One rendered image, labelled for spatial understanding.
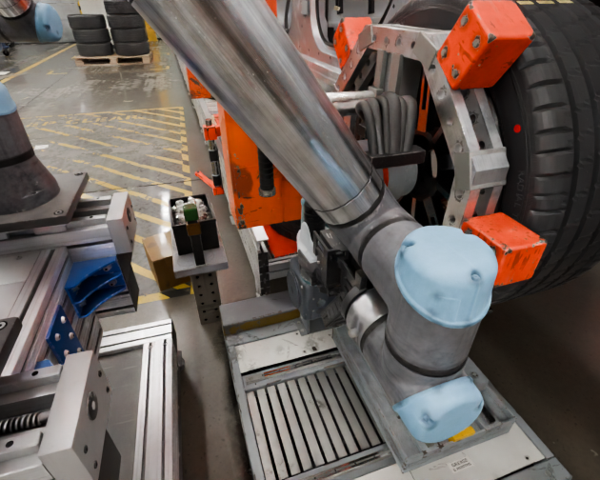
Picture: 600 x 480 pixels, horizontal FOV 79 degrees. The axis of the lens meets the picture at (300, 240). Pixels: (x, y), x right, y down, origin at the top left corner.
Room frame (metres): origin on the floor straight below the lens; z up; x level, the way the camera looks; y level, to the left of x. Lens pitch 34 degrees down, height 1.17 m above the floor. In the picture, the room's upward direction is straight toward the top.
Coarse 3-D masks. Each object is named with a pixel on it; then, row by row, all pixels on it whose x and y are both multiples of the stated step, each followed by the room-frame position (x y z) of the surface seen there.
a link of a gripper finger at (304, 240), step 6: (306, 228) 0.46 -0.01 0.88; (300, 234) 0.48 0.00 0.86; (306, 234) 0.46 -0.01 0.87; (300, 240) 0.48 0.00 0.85; (306, 240) 0.46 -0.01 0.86; (300, 246) 0.47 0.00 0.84; (306, 246) 0.46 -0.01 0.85; (312, 246) 0.44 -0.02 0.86; (306, 252) 0.45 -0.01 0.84; (312, 252) 0.44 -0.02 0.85; (312, 258) 0.44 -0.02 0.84
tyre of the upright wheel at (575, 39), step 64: (448, 0) 0.74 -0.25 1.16; (512, 0) 0.68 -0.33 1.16; (576, 0) 0.72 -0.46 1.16; (512, 64) 0.57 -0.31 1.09; (576, 64) 0.57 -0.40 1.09; (512, 128) 0.54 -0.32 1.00; (576, 128) 0.51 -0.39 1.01; (512, 192) 0.51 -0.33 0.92; (576, 192) 0.48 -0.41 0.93; (576, 256) 0.49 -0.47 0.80
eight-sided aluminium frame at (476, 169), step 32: (384, 32) 0.77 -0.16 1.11; (416, 32) 0.67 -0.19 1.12; (448, 32) 0.65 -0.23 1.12; (352, 64) 0.88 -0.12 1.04; (448, 96) 0.57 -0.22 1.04; (480, 96) 0.57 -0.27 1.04; (352, 128) 0.97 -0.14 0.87; (448, 128) 0.55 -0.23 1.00; (480, 128) 0.55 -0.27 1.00; (480, 160) 0.50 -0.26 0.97; (480, 192) 0.52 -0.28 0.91; (448, 224) 0.51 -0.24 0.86
